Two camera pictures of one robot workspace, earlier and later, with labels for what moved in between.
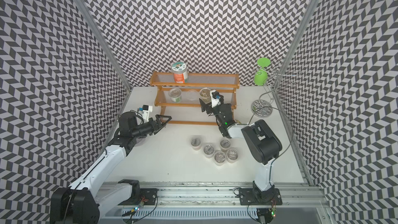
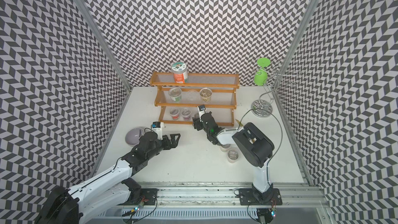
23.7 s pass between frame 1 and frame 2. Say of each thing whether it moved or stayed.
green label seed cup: stayed
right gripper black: moved
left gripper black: moved
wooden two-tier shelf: stayed
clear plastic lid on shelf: stayed
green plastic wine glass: stayed
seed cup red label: moved
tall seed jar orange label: stayed
